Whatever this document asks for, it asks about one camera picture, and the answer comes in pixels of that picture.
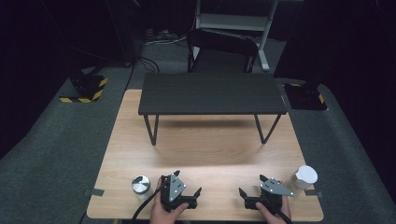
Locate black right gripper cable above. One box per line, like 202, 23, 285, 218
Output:
276, 210, 294, 224

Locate person's left hand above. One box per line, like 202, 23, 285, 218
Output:
149, 186, 190, 224

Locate stand base with striped tape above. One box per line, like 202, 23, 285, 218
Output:
283, 81, 329, 112
58, 72, 109, 105

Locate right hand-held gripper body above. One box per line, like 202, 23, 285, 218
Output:
245, 177, 294, 216

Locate glass jar with white lid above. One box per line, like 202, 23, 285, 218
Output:
284, 164, 319, 197

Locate white desk frame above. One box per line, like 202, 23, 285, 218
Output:
193, 0, 280, 73

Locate white floor cable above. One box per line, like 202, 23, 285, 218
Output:
143, 35, 188, 47

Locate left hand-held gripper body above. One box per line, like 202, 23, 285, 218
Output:
160, 174, 199, 214

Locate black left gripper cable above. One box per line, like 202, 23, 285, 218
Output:
132, 186, 163, 222

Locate black floor cables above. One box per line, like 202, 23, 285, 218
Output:
136, 55, 161, 75

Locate person's right hand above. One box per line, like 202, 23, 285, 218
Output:
255, 181, 292, 224

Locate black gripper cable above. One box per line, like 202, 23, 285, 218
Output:
132, 186, 163, 222
276, 210, 294, 224

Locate grey tape piece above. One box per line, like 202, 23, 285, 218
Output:
304, 189, 324, 199
84, 188, 106, 197

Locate black shelf riser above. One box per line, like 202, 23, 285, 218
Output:
137, 72, 288, 147

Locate black chair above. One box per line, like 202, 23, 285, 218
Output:
186, 28, 261, 75

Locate glass jar with silver lid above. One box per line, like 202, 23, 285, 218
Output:
131, 175, 152, 201

